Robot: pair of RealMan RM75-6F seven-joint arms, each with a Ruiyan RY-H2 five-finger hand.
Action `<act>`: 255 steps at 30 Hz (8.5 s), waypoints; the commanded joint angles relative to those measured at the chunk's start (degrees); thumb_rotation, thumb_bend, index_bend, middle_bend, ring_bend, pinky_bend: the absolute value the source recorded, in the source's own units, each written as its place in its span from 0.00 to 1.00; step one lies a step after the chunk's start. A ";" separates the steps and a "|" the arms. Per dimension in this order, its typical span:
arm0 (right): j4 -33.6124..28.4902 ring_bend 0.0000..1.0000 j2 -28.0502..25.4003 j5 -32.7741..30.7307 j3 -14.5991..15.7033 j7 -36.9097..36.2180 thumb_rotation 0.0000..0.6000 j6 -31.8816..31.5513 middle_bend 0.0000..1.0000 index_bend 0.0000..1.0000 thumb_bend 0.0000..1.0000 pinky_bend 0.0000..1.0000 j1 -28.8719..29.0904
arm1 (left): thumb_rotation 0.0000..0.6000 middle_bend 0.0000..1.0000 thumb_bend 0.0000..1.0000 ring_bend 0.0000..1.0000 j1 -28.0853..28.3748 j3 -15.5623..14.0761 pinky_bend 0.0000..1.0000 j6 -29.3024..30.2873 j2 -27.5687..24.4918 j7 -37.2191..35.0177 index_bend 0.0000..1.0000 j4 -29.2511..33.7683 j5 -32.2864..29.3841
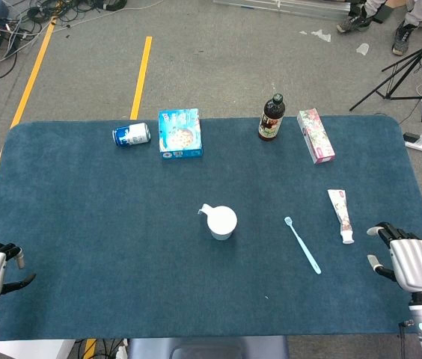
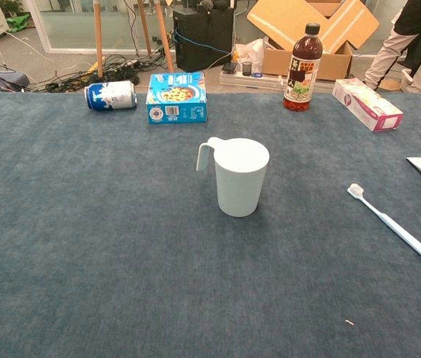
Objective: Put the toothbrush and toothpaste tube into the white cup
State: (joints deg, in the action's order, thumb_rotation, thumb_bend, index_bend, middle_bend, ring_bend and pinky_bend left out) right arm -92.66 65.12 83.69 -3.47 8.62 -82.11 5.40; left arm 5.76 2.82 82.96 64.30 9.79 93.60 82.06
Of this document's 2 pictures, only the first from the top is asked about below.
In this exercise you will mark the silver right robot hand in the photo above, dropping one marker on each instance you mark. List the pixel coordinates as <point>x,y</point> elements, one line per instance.
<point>415,261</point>

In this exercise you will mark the white floral toothpaste tube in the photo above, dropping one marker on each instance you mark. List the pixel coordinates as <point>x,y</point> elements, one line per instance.
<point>340,213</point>

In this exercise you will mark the light blue toothbrush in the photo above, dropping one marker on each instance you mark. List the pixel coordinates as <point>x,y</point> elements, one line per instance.
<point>302,245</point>

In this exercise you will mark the pink floral box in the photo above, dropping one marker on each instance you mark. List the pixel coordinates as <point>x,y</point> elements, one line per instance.
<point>315,136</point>

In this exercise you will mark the white cabinet block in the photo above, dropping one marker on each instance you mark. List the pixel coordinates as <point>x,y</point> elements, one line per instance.
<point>27,349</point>

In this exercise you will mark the blue carpet table mat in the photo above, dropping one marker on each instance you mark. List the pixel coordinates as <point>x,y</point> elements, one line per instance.
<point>121,224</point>

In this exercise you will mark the dark tea bottle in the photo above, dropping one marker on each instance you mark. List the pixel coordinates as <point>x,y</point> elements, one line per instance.
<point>271,121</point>

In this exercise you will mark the blue and white drink can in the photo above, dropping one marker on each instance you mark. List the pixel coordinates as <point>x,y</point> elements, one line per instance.
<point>132,135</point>

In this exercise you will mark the white paper scrap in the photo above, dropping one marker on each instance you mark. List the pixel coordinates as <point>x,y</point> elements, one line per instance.
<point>362,49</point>
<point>321,35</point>

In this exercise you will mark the person in grey trousers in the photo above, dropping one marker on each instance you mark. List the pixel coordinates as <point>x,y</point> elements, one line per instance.
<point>403,37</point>

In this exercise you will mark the blue cereal box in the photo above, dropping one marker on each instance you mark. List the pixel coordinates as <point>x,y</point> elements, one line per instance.
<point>180,134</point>

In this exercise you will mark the aluminium rail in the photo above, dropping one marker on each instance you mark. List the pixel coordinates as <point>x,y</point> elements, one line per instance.
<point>271,7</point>

